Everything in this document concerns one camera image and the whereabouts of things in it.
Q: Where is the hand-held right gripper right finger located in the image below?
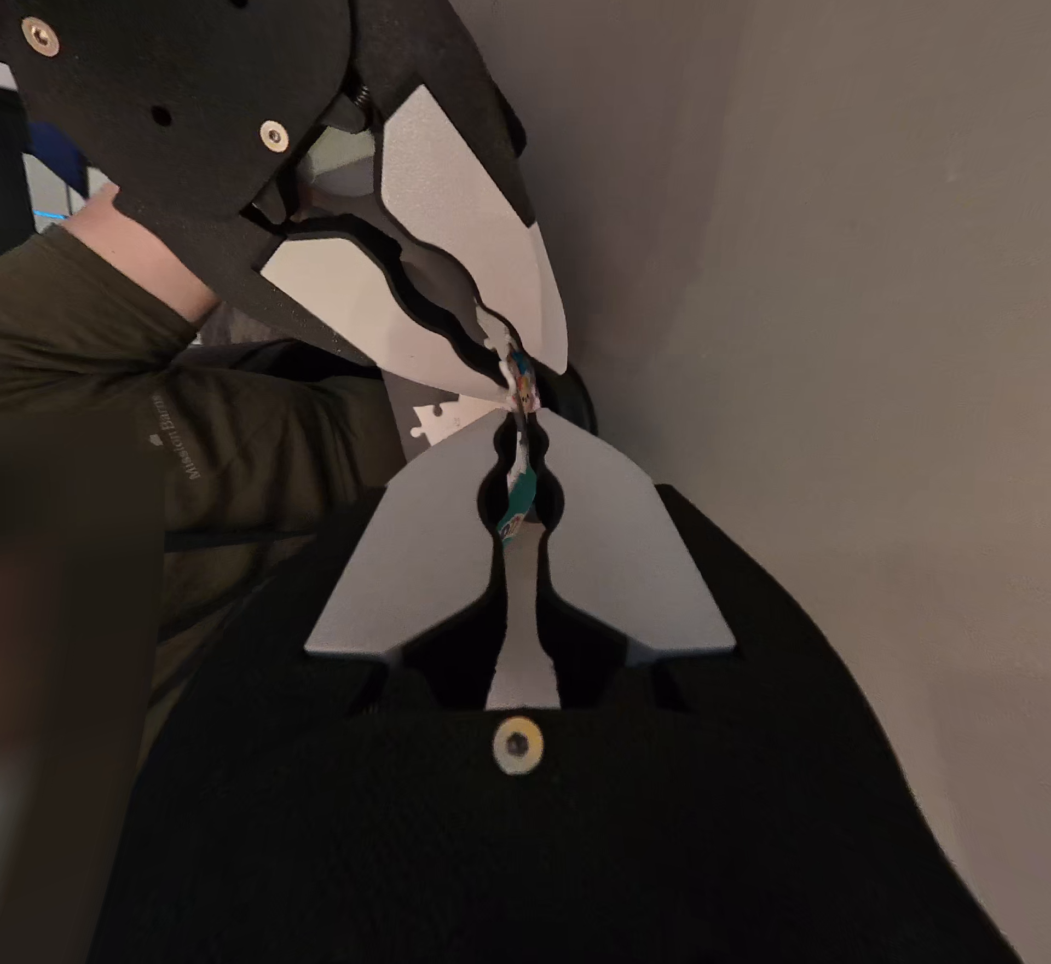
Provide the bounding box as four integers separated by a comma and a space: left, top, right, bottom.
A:
525, 409, 737, 669

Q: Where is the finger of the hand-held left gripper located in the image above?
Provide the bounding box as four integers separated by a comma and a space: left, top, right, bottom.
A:
373, 84, 569, 374
258, 233, 514, 411

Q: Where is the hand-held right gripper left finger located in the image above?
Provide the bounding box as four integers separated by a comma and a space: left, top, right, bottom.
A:
304, 412, 507, 663

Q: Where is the white half puzzle ball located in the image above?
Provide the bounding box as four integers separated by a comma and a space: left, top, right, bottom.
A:
406, 397, 543, 550

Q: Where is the small puzzle piece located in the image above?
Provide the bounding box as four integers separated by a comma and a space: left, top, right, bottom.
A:
476, 307, 543, 413

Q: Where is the person's left forearm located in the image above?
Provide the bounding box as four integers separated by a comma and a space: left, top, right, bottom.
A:
66, 188, 223, 325

